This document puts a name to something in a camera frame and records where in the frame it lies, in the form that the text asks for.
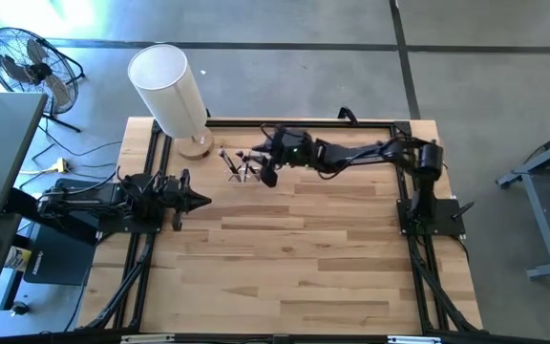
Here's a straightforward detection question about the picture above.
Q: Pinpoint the white-shade wooden-base table lamp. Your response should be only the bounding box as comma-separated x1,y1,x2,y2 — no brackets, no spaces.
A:
127,43,216,161

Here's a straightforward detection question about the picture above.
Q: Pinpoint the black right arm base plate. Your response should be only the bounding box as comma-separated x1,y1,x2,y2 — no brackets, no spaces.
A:
395,197,467,237

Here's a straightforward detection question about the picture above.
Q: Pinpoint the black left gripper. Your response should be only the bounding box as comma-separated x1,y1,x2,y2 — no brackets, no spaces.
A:
161,168,213,232

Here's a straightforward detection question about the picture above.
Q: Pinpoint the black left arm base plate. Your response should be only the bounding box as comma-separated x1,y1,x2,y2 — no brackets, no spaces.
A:
95,181,162,236

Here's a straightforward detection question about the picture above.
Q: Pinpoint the grey metal cart frame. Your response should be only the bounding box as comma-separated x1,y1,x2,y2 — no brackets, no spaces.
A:
494,121,550,282

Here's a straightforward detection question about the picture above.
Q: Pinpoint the clear acrylic brush organizer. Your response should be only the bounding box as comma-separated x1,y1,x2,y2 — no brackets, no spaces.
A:
225,160,264,185

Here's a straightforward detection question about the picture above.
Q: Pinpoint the black floor fan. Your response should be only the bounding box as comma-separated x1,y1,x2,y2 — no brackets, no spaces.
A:
0,26,87,134

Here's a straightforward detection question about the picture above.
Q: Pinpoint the grey desk top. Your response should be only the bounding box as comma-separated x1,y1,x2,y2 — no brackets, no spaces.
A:
0,90,50,217

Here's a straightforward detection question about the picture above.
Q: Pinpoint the yellow power strip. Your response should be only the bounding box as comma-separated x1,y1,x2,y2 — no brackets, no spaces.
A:
18,156,72,177

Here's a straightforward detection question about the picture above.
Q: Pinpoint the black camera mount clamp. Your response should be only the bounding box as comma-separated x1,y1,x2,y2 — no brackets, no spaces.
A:
336,105,361,121

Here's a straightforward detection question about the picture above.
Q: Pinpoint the black aluminium table frame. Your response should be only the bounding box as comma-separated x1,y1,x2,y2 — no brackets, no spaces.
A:
77,117,489,335

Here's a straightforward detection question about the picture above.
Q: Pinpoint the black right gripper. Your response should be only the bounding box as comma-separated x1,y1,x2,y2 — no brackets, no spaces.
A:
251,125,316,189

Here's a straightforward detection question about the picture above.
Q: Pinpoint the black flat box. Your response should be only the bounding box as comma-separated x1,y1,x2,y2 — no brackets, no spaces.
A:
23,223,98,287

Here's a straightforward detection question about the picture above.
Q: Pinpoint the silver bracket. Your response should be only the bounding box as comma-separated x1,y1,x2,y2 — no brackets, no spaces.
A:
120,333,176,344
387,334,443,344

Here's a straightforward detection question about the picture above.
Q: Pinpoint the dark-headed makeup brush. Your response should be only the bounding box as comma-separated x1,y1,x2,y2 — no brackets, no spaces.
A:
234,149,252,177

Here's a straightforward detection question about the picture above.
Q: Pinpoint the yellow labelled can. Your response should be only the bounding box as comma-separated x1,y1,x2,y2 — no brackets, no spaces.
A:
5,246,32,273

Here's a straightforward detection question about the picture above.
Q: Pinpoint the black lever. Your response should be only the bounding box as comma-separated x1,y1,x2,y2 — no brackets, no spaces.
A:
450,200,476,222

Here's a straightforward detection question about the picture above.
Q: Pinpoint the black floor cable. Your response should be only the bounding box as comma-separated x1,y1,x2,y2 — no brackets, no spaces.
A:
16,114,124,192

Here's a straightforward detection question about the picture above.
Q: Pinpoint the silver-handled dark-headed brush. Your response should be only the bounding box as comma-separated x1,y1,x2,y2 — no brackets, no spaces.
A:
217,146,242,183

